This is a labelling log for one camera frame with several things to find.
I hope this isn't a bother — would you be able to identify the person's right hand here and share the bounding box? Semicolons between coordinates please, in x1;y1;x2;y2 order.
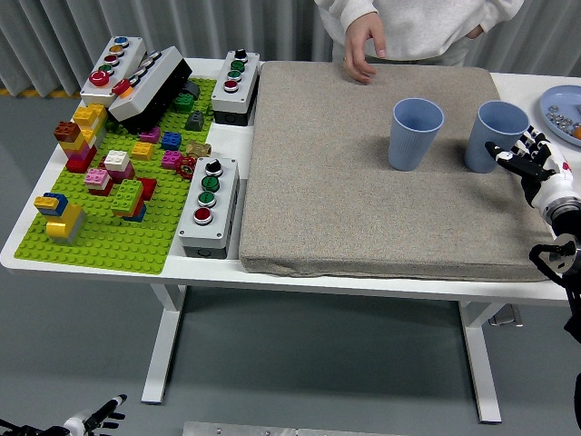
342;13;387;85

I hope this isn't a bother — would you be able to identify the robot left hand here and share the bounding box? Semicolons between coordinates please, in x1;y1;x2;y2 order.
62;393;128;435

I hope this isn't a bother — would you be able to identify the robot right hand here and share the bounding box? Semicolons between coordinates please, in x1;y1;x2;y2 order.
484;125;581;211

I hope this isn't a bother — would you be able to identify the blue ribbed plastic cup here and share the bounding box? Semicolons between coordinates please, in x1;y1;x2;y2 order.
463;100;531;174
387;97;445;173

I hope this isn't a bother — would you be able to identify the person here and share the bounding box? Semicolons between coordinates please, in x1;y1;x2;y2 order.
312;0;526;85

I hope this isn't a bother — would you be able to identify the light blue plate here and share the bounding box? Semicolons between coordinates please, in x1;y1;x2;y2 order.
538;84;581;147

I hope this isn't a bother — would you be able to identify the white table leg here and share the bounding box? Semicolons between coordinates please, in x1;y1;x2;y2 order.
141;283;187;405
457;300;503;425

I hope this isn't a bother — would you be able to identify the small four-button control box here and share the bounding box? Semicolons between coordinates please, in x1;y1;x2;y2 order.
211;48;261;127

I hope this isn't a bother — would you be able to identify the grey pleated curtain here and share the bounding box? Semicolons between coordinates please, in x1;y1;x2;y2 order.
0;0;581;99

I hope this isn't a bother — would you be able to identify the grey-brown cushion mat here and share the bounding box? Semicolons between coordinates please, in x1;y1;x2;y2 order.
239;61;560;282

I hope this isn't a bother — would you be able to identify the grey metal plate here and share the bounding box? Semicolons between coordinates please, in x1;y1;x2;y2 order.
182;421;409;436

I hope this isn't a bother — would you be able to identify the green brick baseplate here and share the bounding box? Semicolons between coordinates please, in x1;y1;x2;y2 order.
13;77;218;276

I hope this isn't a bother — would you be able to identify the yellow blue grey brick duck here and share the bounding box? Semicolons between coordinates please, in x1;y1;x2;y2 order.
34;192;87;247

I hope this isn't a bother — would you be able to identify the large four-button control box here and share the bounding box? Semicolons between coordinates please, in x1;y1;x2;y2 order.
177;156;241;261

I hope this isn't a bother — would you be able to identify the tilted white black-based button box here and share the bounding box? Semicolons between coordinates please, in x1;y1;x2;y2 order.
107;45;194;135

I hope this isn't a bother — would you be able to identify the green orange blue brick stack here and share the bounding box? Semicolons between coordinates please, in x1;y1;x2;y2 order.
110;178;148;223

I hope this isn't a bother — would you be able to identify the white five-button control box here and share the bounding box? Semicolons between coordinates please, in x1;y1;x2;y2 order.
79;35;148;109

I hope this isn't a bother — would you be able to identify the pink and red brick stack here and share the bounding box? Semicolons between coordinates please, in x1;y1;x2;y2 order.
84;167;114;197

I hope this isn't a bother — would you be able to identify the white and pink brick stack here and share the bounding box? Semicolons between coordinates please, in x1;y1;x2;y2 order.
103;149;136;183

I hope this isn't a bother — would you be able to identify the brown yellow red brick tower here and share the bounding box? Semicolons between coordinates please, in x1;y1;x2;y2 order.
53;120;99;174

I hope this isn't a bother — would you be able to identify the yellow white green brick stack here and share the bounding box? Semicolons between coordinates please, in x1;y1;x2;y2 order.
72;103;109;149

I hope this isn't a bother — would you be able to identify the grey bracket under table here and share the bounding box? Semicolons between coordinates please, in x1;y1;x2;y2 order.
487;303;524;328

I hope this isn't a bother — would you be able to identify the brass valve with red handle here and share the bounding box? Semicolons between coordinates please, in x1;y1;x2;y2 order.
175;139;213;180

